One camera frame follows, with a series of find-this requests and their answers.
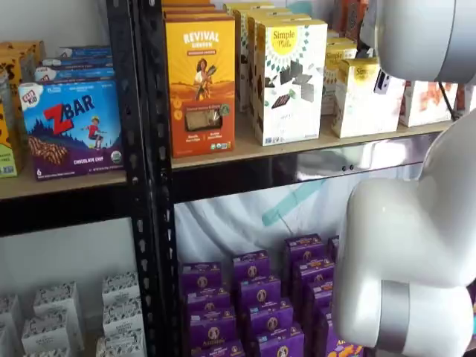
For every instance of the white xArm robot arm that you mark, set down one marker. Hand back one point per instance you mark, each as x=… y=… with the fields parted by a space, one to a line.
x=409 y=238

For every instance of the black shelf beam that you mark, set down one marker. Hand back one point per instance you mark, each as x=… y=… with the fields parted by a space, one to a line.
x=56 y=212
x=241 y=178

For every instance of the wooden shelf board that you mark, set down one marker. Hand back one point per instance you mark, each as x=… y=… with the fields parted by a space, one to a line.
x=56 y=186
x=245 y=148

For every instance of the orange Revival cracker box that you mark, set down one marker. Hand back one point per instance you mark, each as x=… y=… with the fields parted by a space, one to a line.
x=201 y=89
x=197 y=14
x=186 y=6

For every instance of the tall white Simple Mills box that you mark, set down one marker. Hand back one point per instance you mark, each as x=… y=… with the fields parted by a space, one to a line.
x=290 y=85
x=253 y=56
x=241 y=56
x=245 y=4

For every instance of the small white Simple Mills box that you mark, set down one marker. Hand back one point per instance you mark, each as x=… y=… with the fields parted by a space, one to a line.
x=340 y=41
x=332 y=74
x=360 y=108

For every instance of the white patterned box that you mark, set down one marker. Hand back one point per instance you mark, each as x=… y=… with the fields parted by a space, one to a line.
x=59 y=301
x=122 y=316
x=48 y=353
x=119 y=346
x=121 y=288
x=44 y=332

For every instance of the blue purple ZBar box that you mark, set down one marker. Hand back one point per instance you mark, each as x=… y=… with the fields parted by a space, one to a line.
x=70 y=130
x=87 y=51
x=78 y=61
x=74 y=73

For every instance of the brown orange snack box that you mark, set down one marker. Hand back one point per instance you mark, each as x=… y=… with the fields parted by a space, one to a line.
x=349 y=18

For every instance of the purple Annie's box orange label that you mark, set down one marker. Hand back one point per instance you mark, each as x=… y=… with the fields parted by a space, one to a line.
x=342 y=346

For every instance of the white box orange print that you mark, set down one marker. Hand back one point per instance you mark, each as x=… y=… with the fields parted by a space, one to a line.
x=466 y=96
x=427 y=100

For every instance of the yellow box green base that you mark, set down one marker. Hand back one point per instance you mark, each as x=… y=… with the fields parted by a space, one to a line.
x=5 y=148

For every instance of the yellow box black spots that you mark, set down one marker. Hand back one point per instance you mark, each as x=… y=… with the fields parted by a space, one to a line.
x=22 y=52

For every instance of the white plastic backdrop sheet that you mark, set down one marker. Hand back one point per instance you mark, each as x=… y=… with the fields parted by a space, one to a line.
x=230 y=230

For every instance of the teal tape strip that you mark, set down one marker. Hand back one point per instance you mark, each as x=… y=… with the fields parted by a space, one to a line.
x=294 y=201

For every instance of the black perforated shelf post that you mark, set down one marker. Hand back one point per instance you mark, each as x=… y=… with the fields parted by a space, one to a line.
x=128 y=111
x=160 y=186

